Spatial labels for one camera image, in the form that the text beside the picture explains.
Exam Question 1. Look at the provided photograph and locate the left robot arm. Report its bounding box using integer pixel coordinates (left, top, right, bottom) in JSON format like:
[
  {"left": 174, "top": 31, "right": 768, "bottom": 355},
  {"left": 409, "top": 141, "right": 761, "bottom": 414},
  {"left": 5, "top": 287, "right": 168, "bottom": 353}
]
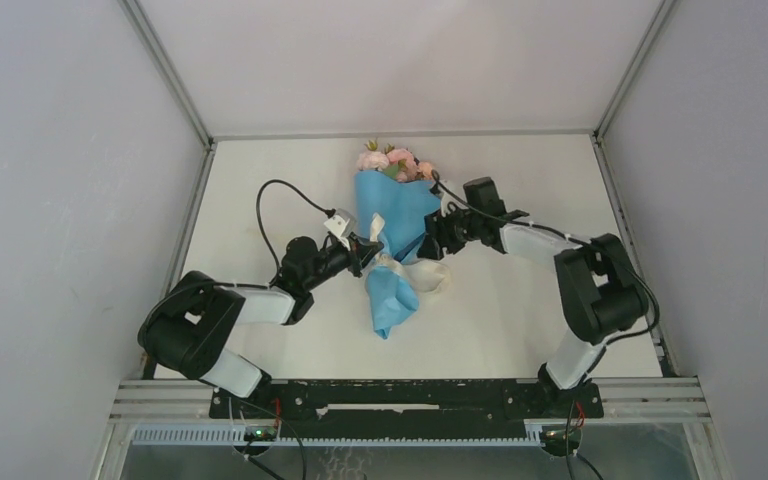
[{"left": 137, "top": 233, "right": 383, "bottom": 417}]

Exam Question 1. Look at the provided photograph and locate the cream ribbon string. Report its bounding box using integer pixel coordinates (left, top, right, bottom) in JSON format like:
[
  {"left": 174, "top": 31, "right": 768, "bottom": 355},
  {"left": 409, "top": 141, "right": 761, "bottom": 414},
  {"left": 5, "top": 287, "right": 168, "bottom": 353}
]
[{"left": 365, "top": 213, "right": 453, "bottom": 297}]

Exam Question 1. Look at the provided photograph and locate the white cable duct strip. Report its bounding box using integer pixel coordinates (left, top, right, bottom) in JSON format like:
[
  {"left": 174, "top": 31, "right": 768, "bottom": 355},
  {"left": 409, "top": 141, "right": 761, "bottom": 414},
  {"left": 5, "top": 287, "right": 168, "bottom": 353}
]
[{"left": 132, "top": 424, "right": 544, "bottom": 447}]

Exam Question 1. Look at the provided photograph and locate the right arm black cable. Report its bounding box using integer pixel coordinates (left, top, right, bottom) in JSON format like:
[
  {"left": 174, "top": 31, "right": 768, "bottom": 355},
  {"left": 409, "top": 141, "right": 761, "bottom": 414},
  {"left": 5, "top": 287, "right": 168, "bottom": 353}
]
[{"left": 430, "top": 170, "right": 662, "bottom": 480}]

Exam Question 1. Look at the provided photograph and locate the blue wrapping paper sheet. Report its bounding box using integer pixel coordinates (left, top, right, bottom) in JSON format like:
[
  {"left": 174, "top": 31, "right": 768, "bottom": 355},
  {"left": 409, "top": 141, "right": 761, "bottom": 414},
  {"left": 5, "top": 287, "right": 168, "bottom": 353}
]
[{"left": 354, "top": 170, "right": 450, "bottom": 339}]

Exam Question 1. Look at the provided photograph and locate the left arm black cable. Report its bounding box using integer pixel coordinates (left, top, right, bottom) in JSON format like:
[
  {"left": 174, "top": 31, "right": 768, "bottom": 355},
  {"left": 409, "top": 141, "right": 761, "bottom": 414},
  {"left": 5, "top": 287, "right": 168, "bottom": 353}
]
[{"left": 138, "top": 178, "right": 339, "bottom": 480}]

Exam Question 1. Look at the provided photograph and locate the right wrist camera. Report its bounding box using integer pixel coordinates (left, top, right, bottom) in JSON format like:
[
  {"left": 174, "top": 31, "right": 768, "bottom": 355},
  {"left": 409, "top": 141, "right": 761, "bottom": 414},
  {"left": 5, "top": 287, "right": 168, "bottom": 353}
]
[{"left": 435, "top": 177, "right": 530, "bottom": 223}]

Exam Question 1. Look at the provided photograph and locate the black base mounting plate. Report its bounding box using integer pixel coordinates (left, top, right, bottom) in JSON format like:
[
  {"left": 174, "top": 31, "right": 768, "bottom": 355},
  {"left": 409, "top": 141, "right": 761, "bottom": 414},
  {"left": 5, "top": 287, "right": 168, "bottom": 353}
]
[{"left": 208, "top": 379, "right": 604, "bottom": 439}]

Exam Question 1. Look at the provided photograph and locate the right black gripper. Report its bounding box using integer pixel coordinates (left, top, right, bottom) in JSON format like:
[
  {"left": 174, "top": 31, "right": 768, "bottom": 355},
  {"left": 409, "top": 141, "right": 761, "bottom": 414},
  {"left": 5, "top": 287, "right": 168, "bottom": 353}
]
[{"left": 416, "top": 201, "right": 482, "bottom": 261}]

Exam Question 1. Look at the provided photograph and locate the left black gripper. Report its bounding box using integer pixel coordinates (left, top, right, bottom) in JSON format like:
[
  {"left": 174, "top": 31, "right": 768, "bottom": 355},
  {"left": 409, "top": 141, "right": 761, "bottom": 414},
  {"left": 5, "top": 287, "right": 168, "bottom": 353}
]
[{"left": 303, "top": 232, "right": 383, "bottom": 291}]

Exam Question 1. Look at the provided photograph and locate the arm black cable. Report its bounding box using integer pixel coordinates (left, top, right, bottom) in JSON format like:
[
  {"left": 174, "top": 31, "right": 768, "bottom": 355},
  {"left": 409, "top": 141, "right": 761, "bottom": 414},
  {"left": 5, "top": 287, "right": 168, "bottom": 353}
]
[
  {"left": 138, "top": 178, "right": 339, "bottom": 480},
  {"left": 430, "top": 170, "right": 662, "bottom": 480}
]

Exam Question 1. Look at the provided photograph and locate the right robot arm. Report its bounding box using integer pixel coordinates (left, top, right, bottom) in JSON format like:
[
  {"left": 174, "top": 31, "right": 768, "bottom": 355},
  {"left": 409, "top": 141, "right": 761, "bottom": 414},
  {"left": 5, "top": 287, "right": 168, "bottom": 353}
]
[{"left": 418, "top": 206, "right": 654, "bottom": 416}]

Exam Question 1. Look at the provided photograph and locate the pink fake flower stem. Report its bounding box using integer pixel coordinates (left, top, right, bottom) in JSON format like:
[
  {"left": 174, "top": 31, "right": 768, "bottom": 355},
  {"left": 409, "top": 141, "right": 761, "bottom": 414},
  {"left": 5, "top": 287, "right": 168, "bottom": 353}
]
[
  {"left": 356, "top": 140, "right": 390, "bottom": 171},
  {"left": 416, "top": 161, "right": 435, "bottom": 181},
  {"left": 384, "top": 148, "right": 418, "bottom": 183}
]

